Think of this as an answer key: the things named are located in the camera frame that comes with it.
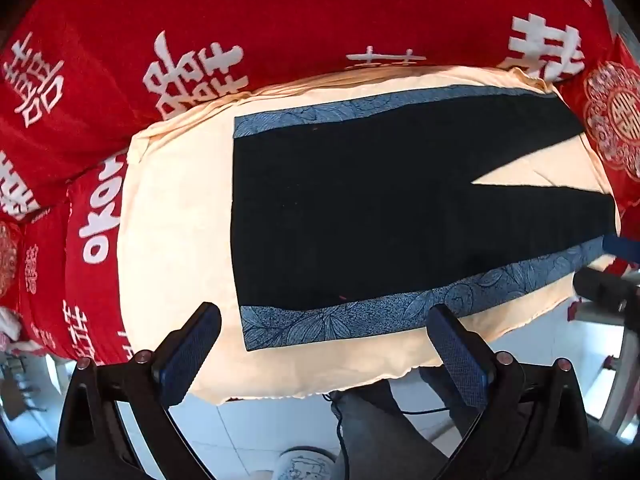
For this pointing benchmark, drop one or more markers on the white patterned slipper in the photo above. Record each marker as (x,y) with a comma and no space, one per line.
(304,464)

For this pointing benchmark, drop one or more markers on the red sofa cover with characters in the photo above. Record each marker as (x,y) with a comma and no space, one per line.
(81,78)

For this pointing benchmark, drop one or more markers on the black pants with blue trim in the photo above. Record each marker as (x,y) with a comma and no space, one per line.
(353,218)

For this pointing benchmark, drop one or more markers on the red patterned cushion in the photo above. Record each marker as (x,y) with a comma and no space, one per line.
(605,97)

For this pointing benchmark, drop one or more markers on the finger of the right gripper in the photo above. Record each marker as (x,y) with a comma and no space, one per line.
(621,247)

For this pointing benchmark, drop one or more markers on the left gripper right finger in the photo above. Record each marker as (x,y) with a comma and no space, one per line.
(531,421)

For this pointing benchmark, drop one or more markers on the operator grey trouser legs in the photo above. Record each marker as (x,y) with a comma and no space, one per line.
(377,440)

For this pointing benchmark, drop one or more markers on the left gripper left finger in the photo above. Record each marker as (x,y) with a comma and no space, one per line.
(93,442)

